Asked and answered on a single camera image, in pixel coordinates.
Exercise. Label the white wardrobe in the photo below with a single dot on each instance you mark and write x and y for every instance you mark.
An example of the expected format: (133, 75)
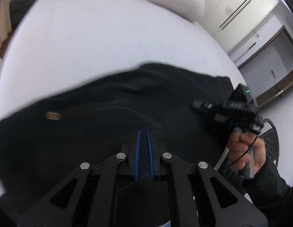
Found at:
(231, 9)

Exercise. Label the person's right hand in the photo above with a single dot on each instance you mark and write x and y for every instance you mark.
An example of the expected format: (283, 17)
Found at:
(238, 151)

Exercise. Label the white door with brown frame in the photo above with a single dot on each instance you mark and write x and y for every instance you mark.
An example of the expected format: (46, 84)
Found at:
(269, 63)

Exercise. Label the person's right forearm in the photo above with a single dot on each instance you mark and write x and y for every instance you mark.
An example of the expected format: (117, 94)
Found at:
(267, 191)

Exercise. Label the black pants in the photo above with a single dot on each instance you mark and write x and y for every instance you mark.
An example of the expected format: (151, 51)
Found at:
(89, 127)

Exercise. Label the dark grey nightstand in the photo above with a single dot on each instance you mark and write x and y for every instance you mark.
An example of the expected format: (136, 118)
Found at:
(25, 1)

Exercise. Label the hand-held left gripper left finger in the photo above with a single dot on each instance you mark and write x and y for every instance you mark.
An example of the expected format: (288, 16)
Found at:
(137, 153)

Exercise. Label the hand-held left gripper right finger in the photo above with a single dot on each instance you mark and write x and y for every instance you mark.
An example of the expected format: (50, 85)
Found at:
(150, 153)

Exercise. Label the grey mesh chair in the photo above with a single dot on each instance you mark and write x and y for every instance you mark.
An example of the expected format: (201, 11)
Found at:
(270, 144)

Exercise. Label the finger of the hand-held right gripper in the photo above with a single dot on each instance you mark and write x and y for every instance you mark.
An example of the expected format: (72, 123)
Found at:
(222, 119)
(205, 105)

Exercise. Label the beige curtain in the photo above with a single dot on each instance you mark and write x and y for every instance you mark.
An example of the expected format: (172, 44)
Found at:
(2, 23)

